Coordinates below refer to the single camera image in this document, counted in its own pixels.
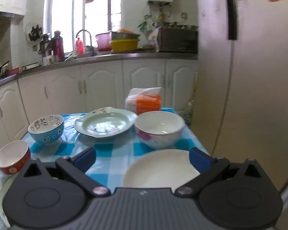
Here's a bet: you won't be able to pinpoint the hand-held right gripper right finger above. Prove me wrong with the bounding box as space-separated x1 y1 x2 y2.
174 147 263 198

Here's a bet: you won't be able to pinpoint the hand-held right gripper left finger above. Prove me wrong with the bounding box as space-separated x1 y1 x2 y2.
22 147 111 197

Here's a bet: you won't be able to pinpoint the pale green lobed plate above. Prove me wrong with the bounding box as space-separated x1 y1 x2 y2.
74 107 138 139

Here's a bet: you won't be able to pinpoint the plain white plate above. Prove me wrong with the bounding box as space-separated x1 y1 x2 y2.
123 149 201 188

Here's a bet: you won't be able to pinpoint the blue cartoon bowl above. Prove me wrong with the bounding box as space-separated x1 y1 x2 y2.
28 114 64 145

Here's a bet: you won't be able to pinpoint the white pink-flower bowl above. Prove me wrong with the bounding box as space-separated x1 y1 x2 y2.
134 111 186 149

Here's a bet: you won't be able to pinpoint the red bowl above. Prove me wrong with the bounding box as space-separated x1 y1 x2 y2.
0 140 31 175

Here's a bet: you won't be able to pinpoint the metal bowls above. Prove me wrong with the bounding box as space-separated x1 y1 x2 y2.
156 21 198 30

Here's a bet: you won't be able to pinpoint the blue checked tablecloth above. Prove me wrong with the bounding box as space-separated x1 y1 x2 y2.
0 109 213 230

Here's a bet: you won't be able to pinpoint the patterned bag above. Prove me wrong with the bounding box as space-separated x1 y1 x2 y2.
184 101 195 127

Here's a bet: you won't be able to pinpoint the white base cabinets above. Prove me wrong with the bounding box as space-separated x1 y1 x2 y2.
0 59 198 170

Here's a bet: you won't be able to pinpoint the orange tissue pack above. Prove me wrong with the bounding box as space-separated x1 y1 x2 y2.
124 87 162 115

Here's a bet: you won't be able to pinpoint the cream refrigerator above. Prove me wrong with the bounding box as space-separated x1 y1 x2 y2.
193 0 288 194

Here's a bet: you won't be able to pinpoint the flat cooktop board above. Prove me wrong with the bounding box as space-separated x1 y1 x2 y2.
20 62 40 70

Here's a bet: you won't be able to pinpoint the red detergent bottle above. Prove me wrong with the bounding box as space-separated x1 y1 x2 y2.
75 38 84 54

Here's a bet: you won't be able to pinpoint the dark kitchen countertop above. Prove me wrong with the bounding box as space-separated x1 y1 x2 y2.
0 51 198 91

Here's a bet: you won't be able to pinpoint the pink pan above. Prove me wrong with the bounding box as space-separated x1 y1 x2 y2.
5 67 22 75

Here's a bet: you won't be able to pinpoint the dark red thermos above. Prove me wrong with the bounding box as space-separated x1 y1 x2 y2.
51 31 65 58

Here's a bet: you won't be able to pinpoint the yellow plastic basin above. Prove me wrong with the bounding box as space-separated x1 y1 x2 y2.
109 39 140 51

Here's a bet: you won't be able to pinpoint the pink plastic basket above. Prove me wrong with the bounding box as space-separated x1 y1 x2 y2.
95 32 112 51

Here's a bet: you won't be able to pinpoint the silver thermos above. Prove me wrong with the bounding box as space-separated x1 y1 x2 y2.
38 34 51 57

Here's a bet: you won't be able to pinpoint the chrome faucet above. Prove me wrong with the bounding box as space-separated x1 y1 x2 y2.
76 29 93 53

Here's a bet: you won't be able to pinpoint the floral plastic bag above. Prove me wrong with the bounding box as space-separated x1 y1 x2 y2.
147 29 160 52

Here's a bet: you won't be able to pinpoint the metal tray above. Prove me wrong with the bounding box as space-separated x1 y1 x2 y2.
111 31 141 41

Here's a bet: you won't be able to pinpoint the knife rack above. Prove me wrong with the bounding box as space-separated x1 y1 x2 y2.
26 21 43 42

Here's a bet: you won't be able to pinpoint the kitchen window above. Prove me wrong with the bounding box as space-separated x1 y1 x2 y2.
44 0 122 54

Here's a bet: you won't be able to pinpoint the range hood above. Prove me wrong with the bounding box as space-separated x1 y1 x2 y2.
0 11 15 33

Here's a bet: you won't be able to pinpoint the black refrigerator handle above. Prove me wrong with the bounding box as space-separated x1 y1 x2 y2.
224 0 238 41

